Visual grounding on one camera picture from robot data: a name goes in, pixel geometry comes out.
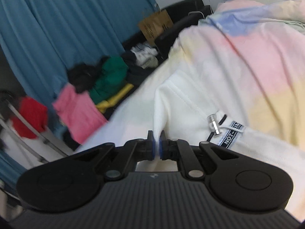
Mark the brown paper bag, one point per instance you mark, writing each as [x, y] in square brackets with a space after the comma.
[154, 26]

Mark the black sofa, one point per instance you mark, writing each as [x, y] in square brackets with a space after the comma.
[188, 7]

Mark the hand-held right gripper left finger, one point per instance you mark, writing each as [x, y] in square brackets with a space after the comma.
[154, 148]

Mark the white and grey cloth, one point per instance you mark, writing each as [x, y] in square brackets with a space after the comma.
[144, 56]

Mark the pink garment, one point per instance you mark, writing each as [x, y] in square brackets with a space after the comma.
[76, 114]

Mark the green garment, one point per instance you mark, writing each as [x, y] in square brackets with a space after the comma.
[110, 76]

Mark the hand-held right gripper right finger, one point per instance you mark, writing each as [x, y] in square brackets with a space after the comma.
[161, 148]

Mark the yellow garment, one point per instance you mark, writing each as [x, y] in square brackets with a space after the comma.
[116, 99]

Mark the black garment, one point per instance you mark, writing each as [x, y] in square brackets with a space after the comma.
[82, 76]

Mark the white hoodie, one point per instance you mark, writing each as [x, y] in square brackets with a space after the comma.
[200, 105]

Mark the blue curtain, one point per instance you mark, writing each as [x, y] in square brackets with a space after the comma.
[59, 21]

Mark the red cloth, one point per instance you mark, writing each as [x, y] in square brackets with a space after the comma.
[29, 116]

